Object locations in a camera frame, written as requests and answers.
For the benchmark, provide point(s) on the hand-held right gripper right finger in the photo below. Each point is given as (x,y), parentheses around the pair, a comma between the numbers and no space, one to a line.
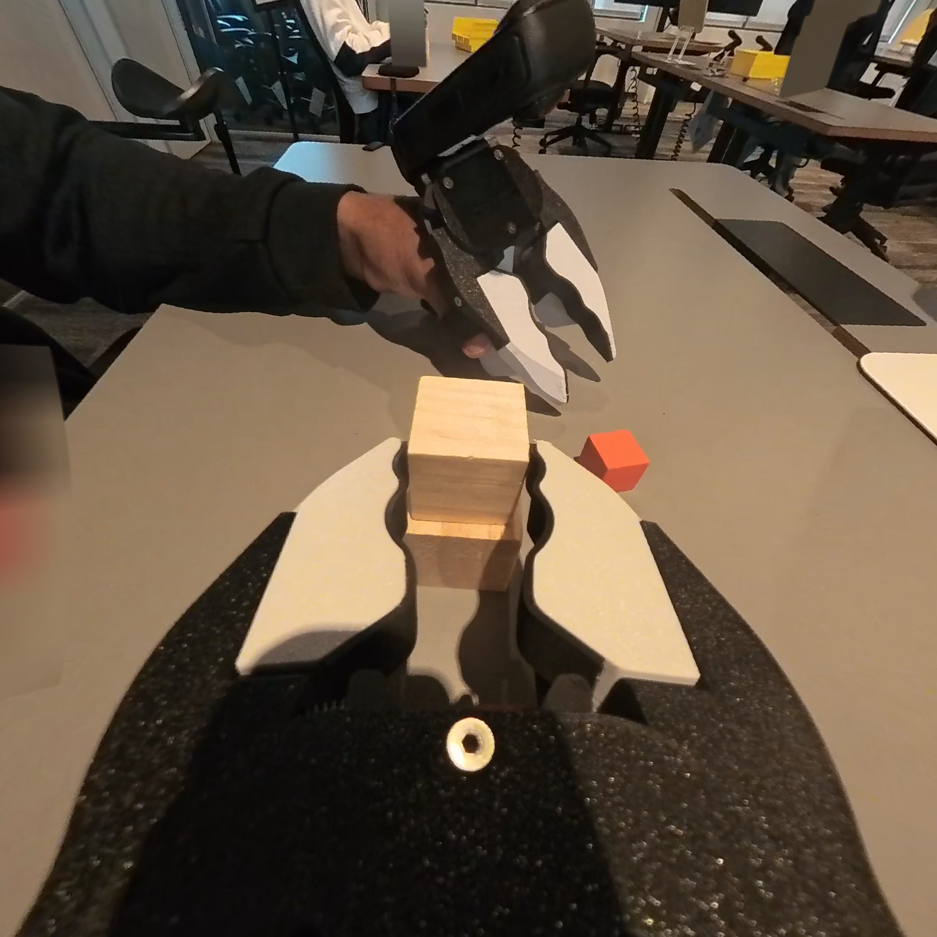
(607,585)

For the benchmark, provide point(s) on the brown-edged desk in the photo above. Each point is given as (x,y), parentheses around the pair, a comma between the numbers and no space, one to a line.
(805,102)

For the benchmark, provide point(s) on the white desk mat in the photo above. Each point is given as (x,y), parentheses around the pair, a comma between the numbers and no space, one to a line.
(908,392)

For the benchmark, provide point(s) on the person's left hand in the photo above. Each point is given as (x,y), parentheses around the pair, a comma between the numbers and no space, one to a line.
(380,241)

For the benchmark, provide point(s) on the black desk mat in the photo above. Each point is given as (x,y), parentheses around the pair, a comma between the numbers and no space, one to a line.
(812,271)

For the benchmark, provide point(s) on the red wooden cube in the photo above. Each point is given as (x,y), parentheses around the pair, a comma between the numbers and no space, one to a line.
(618,457)

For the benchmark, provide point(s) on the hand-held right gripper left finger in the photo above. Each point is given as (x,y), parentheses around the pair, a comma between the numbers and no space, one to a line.
(329,556)

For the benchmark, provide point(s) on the black office chair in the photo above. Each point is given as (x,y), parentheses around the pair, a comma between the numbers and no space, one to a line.
(146,88)
(871,168)
(582,110)

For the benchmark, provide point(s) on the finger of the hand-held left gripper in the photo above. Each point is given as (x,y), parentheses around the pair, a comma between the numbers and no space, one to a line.
(516,322)
(578,271)

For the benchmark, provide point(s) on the natural wooden cube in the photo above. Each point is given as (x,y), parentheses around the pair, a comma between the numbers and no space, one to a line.
(468,439)
(461,556)

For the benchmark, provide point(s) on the person's left forearm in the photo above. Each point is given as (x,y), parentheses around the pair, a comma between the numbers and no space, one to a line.
(146,219)

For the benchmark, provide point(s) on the grey monitor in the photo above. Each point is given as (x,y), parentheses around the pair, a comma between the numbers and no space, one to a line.
(406,29)
(827,44)

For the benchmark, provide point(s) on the yellow plastic bin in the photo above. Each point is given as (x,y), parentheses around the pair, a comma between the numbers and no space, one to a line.
(468,33)
(761,64)

